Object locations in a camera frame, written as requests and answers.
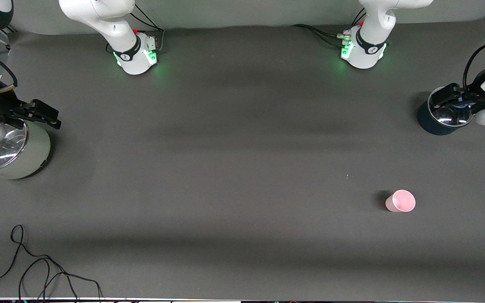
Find aluminium frame rail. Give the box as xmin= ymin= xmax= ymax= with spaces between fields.
xmin=0 ymin=24 xmax=16 ymax=49

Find dark blue saucepan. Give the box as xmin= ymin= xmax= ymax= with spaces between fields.
xmin=417 ymin=86 xmax=475 ymax=136

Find black right arm base cables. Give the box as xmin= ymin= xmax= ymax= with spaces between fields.
xmin=131 ymin=3 xmax=166 ymax=53

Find thin black loose cable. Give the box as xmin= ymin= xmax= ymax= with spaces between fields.
xmin=0 ymin=224 xmax=103 ymax=300

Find glass lid with blue knob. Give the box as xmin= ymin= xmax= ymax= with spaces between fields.
xmin=428 ymin=86 xmax=475 ymax=127

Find pink plastic cup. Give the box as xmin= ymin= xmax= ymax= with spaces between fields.
xmin=385 ymin=189 xmax=416 ymax=213

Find black left arm base cables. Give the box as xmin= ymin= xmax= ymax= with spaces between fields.
xmin=290 ymin=8 xmax=366 ymax=48

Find black arm base cables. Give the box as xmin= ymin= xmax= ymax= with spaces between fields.
xmin=290 ymin=8 xmax=366 ymax=48
xmin=131 ymin=3 xmax=166 ymax=53

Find sage green cooking pot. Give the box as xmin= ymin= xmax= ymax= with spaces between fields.
xmin=0 ymin=120 xmax=52 ymax=182

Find dark grey table mat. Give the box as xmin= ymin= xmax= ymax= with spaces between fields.
xmin=0 ymin=15 xmax=485 ymax=300

